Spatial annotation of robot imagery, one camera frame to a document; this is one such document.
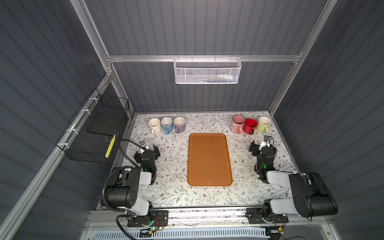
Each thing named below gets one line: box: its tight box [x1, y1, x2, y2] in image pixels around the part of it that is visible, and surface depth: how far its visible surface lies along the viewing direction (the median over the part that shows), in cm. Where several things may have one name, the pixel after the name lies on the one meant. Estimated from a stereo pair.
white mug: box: [148, 118, 161, 135], surface depth 104 cm
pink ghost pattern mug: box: [232, 115, 246, 134], surface depth 104 cm
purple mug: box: [173, 116, 186, 134], surface depth 110 cm
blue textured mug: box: [161, 117, 173, 135], surface depth 104 cm
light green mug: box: [256, 116, 272, 134], surface depth 104 cm
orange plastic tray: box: [187, 133, 233, 187], surface depth 96 cm
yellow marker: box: [105, 134, 116, 159], surface depth 70 cm
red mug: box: [242, 118, 258, 135], surface depth 107 cm
